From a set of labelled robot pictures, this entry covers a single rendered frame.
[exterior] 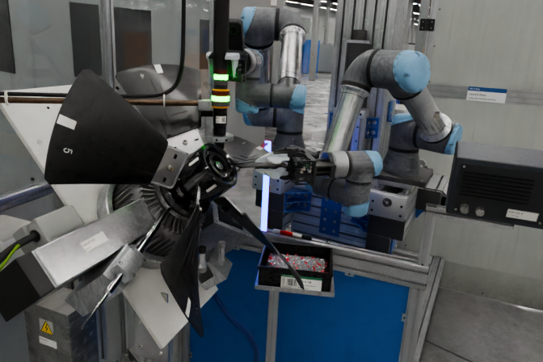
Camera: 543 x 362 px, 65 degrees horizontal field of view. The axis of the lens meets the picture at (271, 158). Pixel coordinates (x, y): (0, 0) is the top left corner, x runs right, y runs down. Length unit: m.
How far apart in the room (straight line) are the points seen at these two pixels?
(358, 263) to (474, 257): 1.64
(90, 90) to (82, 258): 0.31
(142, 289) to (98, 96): 0.46
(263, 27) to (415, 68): 0.58
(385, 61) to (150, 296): 0.89
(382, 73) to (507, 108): 1.55
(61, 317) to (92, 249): 0.37
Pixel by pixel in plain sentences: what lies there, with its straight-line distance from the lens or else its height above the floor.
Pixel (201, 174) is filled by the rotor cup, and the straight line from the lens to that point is 0.95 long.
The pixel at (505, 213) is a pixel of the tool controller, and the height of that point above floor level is 1.08.
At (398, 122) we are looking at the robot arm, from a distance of 1.68.
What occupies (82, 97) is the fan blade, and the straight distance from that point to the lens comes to 0.87.
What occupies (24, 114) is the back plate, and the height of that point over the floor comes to 1.31.
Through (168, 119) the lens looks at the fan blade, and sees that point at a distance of 1.09.
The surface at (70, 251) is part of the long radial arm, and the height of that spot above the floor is 1.12.
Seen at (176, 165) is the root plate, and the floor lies 1.23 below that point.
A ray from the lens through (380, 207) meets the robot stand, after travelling 1.62.
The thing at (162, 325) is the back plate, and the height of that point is 0.86.
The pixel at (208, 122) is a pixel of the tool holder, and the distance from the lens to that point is 1.06.
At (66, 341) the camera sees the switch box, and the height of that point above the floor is 0.76.
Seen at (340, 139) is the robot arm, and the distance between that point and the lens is 1.33.
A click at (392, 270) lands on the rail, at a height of 0.83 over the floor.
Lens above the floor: 1.50
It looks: 15 degrees down
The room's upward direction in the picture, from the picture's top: 3 degrees clockwise
